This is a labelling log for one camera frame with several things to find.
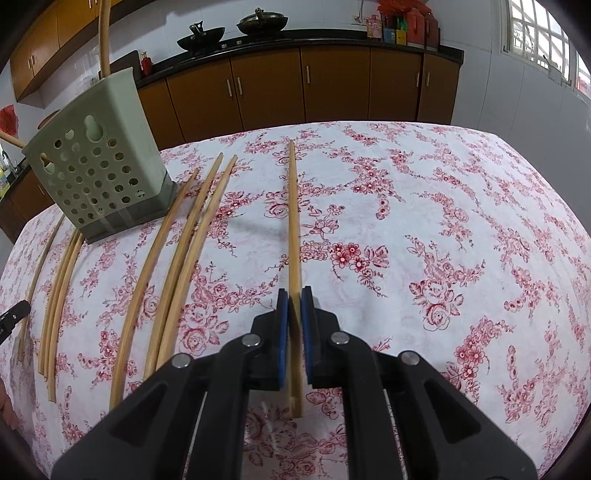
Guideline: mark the grey-green perforated utensil holder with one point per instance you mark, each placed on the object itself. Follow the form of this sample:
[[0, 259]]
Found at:
[[115, 115]]

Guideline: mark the yellow dish sponge pack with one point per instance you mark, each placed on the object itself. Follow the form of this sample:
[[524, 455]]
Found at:
[[2, 180]]

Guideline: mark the dark cutting board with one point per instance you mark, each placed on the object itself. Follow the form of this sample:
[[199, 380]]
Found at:
[[124, 62]]

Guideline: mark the red plastic bag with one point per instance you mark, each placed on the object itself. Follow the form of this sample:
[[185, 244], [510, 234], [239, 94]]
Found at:
[[7, 120]]

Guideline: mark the metal faucet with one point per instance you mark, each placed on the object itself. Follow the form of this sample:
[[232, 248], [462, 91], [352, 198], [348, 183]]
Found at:
[[4, 159]]

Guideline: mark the bamboo chopstick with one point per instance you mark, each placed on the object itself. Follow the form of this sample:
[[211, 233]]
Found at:
[[62, 323], [39, 286], [154, 267], [203, 240], [105, 37], [293, 221], [61, 304], [57, 295], [187, 258], [11, 140]]

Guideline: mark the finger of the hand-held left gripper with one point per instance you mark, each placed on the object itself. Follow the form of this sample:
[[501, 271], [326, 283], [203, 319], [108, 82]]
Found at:
[[14, 316]]

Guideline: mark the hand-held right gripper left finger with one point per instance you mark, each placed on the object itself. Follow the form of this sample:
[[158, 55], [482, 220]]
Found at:
[[282, 332]]

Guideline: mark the red bottle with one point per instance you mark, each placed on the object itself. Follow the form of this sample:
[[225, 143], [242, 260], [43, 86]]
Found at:
[[147, 64]]

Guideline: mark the brown base cabinet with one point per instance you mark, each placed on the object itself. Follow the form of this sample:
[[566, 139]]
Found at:
[[268, 92]]

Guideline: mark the lidded black wok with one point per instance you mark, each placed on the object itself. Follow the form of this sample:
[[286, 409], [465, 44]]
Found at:
[[261, 23]]

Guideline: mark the white barred window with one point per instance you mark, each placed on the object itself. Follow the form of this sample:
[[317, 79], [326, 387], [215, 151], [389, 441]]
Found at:
[[531, 32]]

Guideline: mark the brown wall cabinet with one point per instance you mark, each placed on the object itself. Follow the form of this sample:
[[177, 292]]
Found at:
[[46, 46]]

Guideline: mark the red floral tablecloth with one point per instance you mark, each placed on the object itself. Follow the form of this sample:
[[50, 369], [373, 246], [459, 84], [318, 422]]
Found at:
[[415, 207]]

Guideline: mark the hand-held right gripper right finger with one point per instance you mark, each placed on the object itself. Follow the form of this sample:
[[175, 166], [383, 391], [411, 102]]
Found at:
[[308, 332]]

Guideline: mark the black countertop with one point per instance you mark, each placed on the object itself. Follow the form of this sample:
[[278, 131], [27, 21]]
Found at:
[[332, 37]]

